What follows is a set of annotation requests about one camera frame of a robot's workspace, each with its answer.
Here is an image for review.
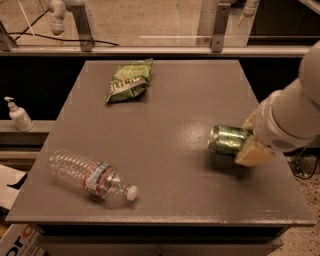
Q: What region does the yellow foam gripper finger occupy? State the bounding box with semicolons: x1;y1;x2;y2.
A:
242;110;257;130
235;135;275;167

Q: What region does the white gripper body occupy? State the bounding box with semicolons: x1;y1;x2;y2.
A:
253;78;320;152

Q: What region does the green soda can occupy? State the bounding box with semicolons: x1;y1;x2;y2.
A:
208;125;252;156

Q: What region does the green jalapeno chip bag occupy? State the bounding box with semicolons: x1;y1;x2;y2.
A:
106;58;153;103

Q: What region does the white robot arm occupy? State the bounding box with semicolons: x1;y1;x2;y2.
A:
235;42;320;167

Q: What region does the clear plastic water bottle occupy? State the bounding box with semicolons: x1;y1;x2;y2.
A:
47;150;138;203

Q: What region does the white background robot part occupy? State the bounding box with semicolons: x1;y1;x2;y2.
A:
47;0;83;35

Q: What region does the white pump lotion bottle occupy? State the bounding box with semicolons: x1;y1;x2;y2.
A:
4;96;33;132

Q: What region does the white cardboard box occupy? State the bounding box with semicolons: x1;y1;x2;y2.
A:
0;224;47;256

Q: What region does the metal railing bracket left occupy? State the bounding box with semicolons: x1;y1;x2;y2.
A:
71;4;94;52

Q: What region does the black cable on floor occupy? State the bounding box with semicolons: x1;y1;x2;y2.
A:
7;9;120;47

